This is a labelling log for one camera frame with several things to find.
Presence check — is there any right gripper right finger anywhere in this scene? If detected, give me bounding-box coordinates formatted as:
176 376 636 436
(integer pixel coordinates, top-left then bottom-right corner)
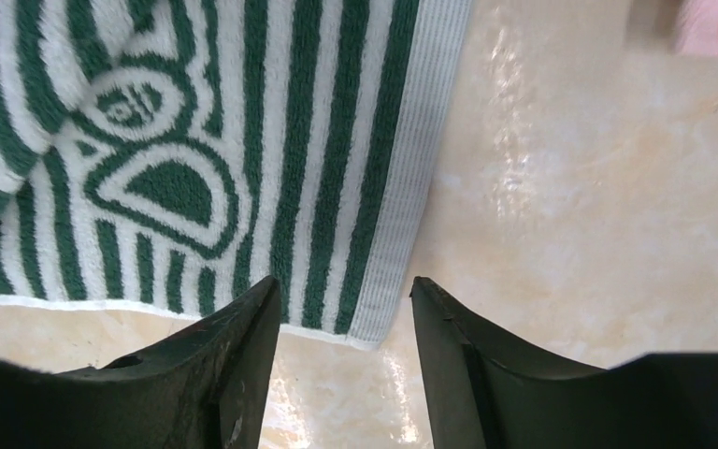
410 277 718 448

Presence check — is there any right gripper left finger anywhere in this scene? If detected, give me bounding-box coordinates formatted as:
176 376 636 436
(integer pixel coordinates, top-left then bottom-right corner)
0 277 281 448

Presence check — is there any green white striped towel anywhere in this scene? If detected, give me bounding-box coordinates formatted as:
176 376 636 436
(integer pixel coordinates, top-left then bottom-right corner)
0 1 471 349

